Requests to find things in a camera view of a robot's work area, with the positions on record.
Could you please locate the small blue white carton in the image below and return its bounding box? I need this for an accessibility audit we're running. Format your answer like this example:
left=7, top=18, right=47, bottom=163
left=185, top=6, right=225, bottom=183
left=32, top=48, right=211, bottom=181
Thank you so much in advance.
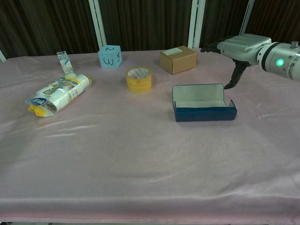
left=56, top=51, right=74, bottom=75

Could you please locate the light blue numbered foam cube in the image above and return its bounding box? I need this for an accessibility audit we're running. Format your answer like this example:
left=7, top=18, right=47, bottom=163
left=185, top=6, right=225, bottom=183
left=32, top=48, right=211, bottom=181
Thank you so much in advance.
left=97, top=44, right=122, bottom=70

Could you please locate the pink tablecloth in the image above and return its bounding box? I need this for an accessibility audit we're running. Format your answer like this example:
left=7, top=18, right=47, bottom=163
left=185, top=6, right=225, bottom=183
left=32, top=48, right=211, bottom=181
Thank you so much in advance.
left=0, top=44, right=300, bottom=223

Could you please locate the brown cardboard box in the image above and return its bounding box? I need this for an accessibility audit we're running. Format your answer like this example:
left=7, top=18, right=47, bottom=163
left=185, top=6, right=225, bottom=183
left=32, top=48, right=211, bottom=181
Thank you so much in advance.
left=159, top=45, right=198, bottom=75

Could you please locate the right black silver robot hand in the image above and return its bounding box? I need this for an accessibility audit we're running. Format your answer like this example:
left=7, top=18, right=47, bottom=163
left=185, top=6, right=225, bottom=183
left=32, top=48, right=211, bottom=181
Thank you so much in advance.
left=200, top=34, right=272, bottom=90

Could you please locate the yellow tape roll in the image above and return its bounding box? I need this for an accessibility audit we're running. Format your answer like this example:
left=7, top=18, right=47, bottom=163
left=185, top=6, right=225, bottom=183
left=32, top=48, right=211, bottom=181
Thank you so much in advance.
left=126, top=67, right=153, bottom=94

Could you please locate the white rolls plastic pack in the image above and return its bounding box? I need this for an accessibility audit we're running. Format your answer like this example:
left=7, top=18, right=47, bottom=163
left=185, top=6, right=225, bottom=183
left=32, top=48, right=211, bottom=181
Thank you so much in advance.
left=25, top=72, right=92, bottom=117

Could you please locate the blue glasses case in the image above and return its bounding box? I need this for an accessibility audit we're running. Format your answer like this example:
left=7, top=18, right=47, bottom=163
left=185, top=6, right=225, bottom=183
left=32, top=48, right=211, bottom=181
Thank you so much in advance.
left=172, top=83, right=237, bottom=122

